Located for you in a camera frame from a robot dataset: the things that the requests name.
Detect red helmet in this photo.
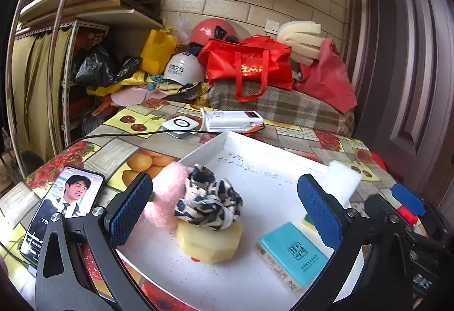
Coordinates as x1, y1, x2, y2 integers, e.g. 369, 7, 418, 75
189, 17, 249, 49

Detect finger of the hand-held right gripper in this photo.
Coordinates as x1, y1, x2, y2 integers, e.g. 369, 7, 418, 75
365, 195, 408, 226
391, 182, 449, 237

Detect dark round stool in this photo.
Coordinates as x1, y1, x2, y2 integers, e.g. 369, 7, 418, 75
19, 151, 45, 173

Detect cream foam roll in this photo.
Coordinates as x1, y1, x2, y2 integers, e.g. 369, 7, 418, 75
277, 22, 325, 66

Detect black plastic bag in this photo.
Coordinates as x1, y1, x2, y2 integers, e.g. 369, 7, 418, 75
113, 56, 143, 81
74, 45, 117, 88

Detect plaid covered cushion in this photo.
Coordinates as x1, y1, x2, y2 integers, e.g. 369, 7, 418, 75
207, 80, 355, 136

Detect black smartphone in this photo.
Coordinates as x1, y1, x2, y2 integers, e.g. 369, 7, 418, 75
19, 165, 105, 267

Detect red nonwoven bag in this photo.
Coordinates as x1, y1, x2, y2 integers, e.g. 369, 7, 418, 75
294, 38, 358, 113

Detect black hanging garment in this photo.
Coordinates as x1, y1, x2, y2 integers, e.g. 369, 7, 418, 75
0, 0, 22, 141

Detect clear plastic bag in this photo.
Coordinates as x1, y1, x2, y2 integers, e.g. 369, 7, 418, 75
174, 14, 199, 45

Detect wooden boards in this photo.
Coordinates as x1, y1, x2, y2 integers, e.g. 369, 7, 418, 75
18, 0, 164, 31

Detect teal box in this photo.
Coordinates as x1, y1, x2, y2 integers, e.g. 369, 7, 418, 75
255, 222, 329, 292

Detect red carton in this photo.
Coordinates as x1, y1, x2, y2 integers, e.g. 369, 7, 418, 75
74, 29, 109, 52

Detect grey panelled door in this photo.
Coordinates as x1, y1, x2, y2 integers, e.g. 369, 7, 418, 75
349, 0, 454, 198

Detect red tote bag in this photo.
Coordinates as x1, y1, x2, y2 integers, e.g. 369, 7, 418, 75
197, 35, 294, 102

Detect pink fluffy plush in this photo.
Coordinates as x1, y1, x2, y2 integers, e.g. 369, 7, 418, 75
144, 164, 194, 228

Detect black cable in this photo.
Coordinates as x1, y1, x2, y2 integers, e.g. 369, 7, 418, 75
62, 129, 231, 155

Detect yellow black cloth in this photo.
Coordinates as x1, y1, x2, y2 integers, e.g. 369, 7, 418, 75
158, 82, 210, 102

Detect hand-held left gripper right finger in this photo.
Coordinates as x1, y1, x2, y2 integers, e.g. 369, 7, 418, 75
294, 174, 414, 311

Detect chrome pipe rack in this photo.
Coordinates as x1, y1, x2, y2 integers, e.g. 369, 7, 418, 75
3, 0, 89, 180

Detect white power bank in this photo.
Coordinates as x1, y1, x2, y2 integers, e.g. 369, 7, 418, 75
204, 110, 264, 134

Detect green yellow scouring sponge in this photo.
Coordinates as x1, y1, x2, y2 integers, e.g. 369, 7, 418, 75
301, 213, 318, 231

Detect yellow cloth pile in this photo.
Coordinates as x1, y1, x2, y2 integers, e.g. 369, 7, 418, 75
87, 70, 150, 97

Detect yellow curtain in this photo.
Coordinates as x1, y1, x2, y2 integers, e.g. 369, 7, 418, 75
10, 27, 72, 170

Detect white cardboard box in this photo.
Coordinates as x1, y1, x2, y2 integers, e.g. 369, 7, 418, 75
115, 131, 366, 311

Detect white helmet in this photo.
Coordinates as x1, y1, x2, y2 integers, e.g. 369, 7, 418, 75
162, 53, 206, 86

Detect white charger with round mark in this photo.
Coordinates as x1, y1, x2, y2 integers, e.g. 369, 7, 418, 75
161, 114, 200, 139

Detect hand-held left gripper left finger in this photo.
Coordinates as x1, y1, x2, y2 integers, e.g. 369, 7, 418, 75
33, 172, 154, 311

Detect leopard print scrunchie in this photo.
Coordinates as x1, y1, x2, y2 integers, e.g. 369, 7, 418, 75
174, 165, 245, 231

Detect yellow bag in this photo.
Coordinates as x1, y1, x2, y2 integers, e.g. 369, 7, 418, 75
140, 29, 180, 75

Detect white foam block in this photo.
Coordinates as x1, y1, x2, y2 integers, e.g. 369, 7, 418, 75
324, 161, 363, 207

